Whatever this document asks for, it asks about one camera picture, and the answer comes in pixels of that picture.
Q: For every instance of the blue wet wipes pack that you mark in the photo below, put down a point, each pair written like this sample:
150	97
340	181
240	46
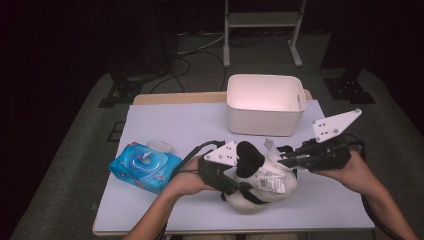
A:
126	166

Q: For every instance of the panda plush toy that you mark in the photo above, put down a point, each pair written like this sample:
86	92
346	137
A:
248	160

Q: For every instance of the white metal stand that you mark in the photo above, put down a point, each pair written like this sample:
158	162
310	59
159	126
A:
260	19

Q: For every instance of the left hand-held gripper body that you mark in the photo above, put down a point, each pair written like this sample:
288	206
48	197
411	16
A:
211	170

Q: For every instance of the person's left hand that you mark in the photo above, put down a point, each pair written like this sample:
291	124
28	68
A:
186	180

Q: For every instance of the black stand base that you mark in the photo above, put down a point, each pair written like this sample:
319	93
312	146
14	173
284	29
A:
348	90
121	91

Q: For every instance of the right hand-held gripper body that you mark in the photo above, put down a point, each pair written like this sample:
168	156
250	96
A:
328	156

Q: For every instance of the person's right hand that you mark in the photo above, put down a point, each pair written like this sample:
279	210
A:
356	176

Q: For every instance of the white plastic storage bin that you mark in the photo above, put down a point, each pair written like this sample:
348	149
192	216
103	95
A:
263	123

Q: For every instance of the white wet wipe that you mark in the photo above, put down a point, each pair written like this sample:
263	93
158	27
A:
273	151

